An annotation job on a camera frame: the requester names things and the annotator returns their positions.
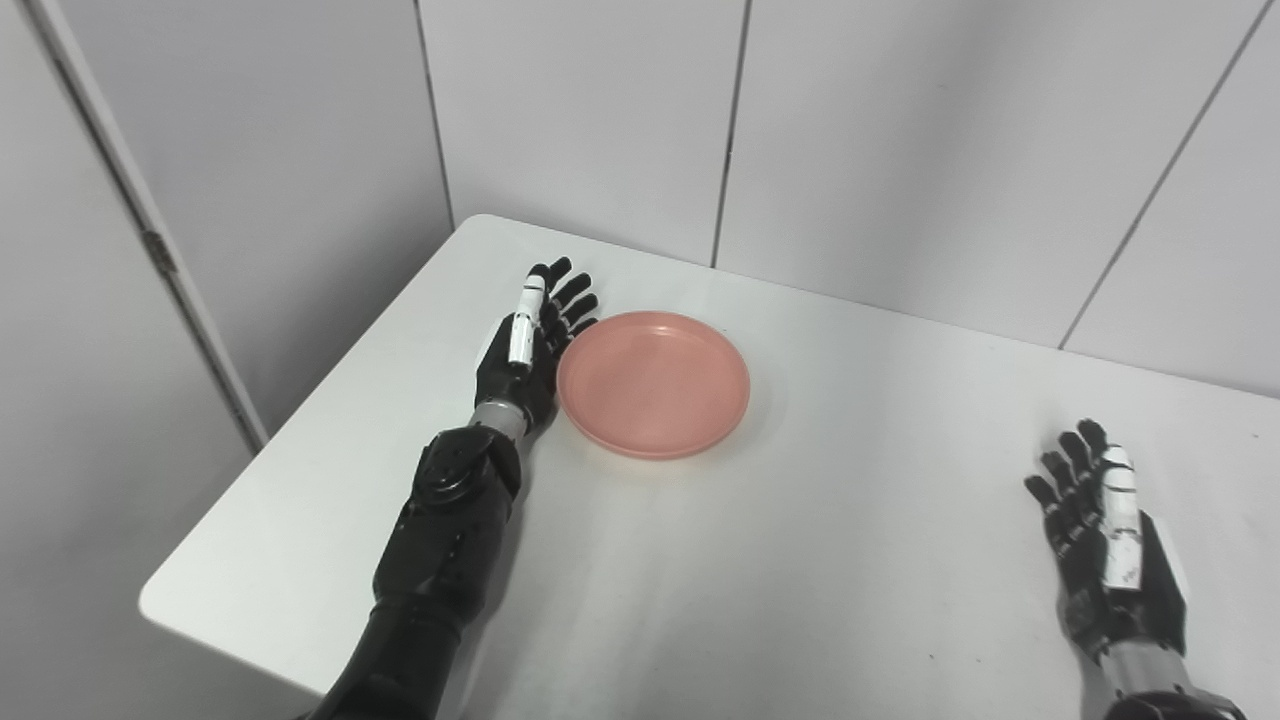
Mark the pink round plate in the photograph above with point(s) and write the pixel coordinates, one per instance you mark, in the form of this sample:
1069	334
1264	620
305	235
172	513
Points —
655	385

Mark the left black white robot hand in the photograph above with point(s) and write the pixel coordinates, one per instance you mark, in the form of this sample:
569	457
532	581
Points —
500	385

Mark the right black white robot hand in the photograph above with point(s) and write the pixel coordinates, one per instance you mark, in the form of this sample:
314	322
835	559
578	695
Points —
1150	600

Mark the grey wall panel hinge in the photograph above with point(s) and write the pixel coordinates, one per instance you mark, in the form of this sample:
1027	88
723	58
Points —
159	252

